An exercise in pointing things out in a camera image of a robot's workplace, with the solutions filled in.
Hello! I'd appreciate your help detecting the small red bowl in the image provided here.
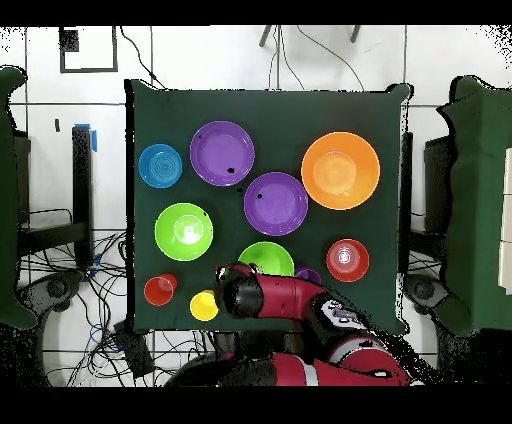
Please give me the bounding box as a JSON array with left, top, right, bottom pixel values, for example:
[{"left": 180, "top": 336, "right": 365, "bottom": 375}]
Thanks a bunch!
[{"left": 325, "top": 238, "right": 371, "bottom": 284}]

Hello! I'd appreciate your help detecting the black power strip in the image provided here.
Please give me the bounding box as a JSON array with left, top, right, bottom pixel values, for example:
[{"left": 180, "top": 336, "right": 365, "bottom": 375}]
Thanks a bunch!
[{"left": 113, "top": 319, "right": 155, "bottom": 379}]

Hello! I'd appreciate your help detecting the purple cup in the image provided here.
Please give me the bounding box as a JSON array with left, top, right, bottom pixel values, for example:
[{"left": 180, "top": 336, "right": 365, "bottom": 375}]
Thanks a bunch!
[{"left": 294, "top": 265, "right": 323, "bottom": 286}]

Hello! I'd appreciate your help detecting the red orange cup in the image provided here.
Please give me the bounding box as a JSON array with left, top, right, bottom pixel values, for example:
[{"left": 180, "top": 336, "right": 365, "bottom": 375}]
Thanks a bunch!
[{"left": 143, "top": 273, "right": 178, "bottom": 308}]

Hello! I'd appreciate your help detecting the black metal stand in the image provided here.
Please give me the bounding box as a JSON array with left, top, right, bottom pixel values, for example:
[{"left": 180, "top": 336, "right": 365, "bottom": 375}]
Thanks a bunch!
[{"left": 17, "top": 124, "right": 97, "bottom": 269}]

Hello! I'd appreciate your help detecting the green bowl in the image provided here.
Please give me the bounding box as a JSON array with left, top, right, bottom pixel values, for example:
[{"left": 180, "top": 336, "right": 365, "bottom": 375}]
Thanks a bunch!
[
  {"left": 238, "top": 241, "right": 296, "bottom": 278},
  {"left": 154, "top": 202, "right": 215, "bottom": 262}
]

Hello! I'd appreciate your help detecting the purple bowl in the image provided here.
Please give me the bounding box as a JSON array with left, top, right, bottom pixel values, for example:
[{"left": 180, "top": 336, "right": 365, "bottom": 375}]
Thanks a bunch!
[
  {"left": 243, "top": 171, "right": 310, "bottom": 238},
  {"left": 189, "top": 120, "right": 256, "bottom": 188}
]

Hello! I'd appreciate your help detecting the dark green tablecloth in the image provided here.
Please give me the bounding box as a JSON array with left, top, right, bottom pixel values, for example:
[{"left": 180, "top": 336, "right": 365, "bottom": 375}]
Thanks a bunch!
[{"left": 124, "top": 78, "right": 413, "bottom": 335}]

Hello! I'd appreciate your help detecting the large orange bowl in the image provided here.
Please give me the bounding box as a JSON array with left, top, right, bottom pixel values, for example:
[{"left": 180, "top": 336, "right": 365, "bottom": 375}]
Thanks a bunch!
[{"left": 300, "top": 131, "right": 382, "bottom": 211}]

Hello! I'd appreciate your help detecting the gray black chair base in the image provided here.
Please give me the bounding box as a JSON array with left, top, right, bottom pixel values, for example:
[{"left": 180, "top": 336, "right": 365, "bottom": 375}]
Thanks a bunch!
[
  {"left": 403, "top": 273, "right": 451, "bottom": 317},
  {"left": 17, "top": 269, "right": 87, "bottom": 321}
]

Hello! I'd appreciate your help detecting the green cloth side table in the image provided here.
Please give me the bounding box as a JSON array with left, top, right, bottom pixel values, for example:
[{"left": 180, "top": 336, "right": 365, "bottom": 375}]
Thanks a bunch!
[
  {"left": 433, "top": 75, "right": 512, "bottom": 337},
  {"left": 0, "top": 65, "right": 39, "bottom": 331}
]

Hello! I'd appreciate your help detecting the small blue bowl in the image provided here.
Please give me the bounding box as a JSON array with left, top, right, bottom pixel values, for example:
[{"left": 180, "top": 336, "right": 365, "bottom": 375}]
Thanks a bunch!
[{"left": 137, "top": 143, "right": 184, "bottom": 190}]

